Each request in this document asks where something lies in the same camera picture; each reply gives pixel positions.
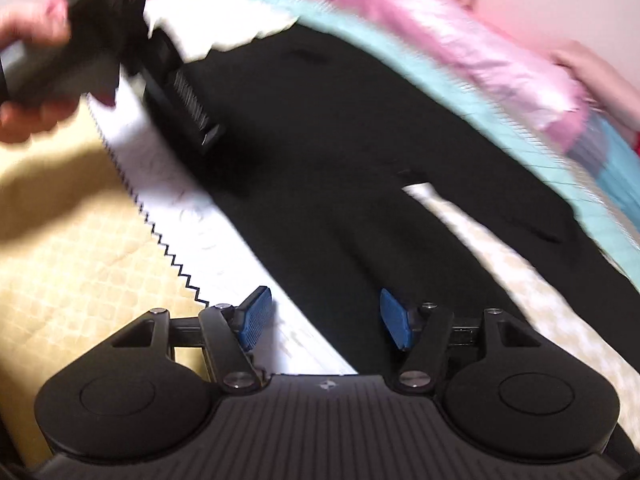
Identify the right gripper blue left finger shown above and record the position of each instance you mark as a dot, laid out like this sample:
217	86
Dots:
230	334

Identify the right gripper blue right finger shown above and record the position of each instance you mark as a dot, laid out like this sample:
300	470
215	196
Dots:
423	334

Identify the black pants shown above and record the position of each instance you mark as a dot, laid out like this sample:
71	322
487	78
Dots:
308	145

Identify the person's left hand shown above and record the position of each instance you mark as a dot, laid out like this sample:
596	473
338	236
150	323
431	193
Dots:
45	25

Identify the patterned bedspread quilt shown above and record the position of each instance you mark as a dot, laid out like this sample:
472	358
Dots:
100	222

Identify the blue grey striped pillow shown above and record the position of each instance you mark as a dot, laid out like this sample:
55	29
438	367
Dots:
611	162

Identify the pale pink bolster pillow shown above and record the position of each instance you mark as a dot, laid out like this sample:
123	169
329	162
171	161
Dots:
616	95

